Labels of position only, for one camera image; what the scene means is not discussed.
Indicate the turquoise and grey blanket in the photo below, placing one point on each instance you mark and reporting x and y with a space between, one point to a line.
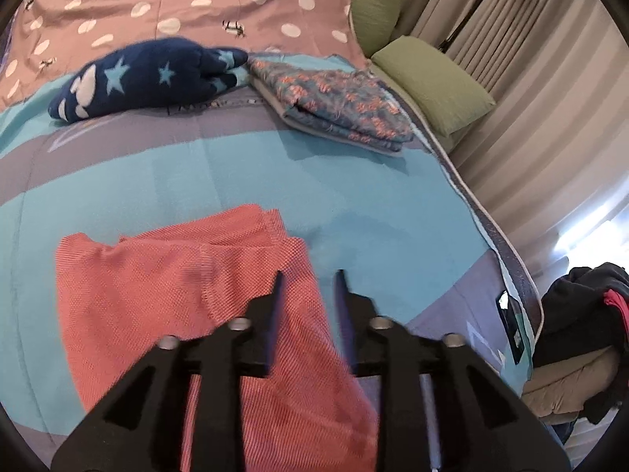
196 172

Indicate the black tripod stand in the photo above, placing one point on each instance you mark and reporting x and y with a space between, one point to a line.
471 10

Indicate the coral knit garment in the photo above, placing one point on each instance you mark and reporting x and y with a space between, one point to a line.
147 295

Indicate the folded beige blanket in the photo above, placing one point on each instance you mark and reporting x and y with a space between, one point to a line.
565 378

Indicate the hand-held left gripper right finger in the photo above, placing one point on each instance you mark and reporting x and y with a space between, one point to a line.
345 319

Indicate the beige curtain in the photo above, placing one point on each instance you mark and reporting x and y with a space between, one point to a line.
550 108

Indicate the pile of dark clothes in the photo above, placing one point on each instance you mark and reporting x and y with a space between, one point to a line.
575 314

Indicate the navy star-print fleece cloth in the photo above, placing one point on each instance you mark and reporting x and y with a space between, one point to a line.
137 78

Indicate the green pillow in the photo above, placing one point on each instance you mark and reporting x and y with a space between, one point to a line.
437 78
373 14

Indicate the black smartphone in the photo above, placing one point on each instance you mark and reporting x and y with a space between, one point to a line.
511 327

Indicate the folded floral blue cloth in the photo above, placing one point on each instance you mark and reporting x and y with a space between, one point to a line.
344 98

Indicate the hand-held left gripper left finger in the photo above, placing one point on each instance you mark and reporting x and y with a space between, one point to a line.
277 314

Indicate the pink polka-dot blanket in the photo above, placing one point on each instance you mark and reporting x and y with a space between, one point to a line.
196 0

